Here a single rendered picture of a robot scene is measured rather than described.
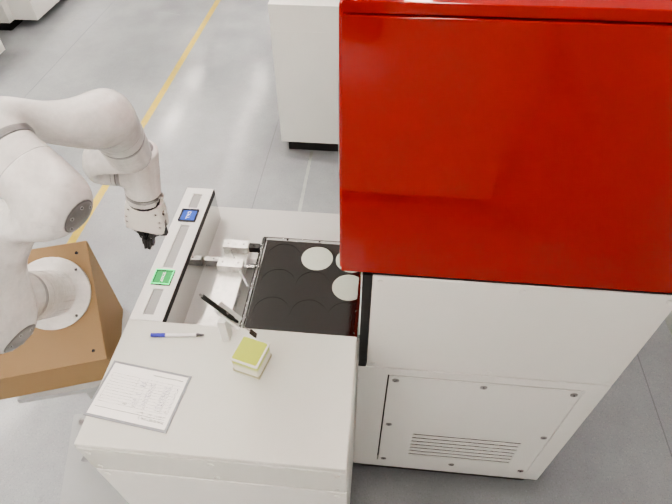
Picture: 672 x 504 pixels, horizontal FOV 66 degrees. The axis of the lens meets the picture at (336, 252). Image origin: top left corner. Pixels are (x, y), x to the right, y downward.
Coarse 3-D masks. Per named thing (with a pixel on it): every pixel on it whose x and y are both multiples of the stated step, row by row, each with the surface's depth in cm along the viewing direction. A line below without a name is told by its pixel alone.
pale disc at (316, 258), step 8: (312, 248) 166; (320, 248) 166; (304, 256) 164; (312, 256) 164; (320, 256) 164; (328, 256) 164; (304, 264) 161; (312, 264) 161; (320, 264) 161; (328, 264) 161
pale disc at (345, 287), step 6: (342, 276) 158; (348, 276) 158; (354, 276) 158; (336, 282) 157; (342, 282) 156; (348, 282) 156; (354, 282) 156; (336, 288) 155; (342, 288) 155; (348, 288) 155; (354, 288) 155; (336, 294) 153; (342, 294) 153; (348, 294) 153; (354, 294) 153; (348, 300) 152
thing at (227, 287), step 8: (224, 256) 167; (240, 256) 167; (248, 256) 168; (224, 272) 162; (232, 272) 162; (216, 280) 160; (224, 280) 160; (232, 280) 160; (240, 280) 160; (216, 288) 158; (224, 288) 158; (232, 288) 158; (240, 288) 160; (216, 296) 156; (224, 296) 156; (232, 296) 156; (208, 304) 154; (232, 304) 154; (208, 312) 152; (208, 320) 150; (216, 320) 150
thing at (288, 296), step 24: (264, 264) 162; (288, 264) 162; (336, 264) 161; (264, 288) 155; (288, 288) 155; (312, 288) 155; (264, 312) 149; (288, 312) 149; (312, 312) 149; (336, 312) 149
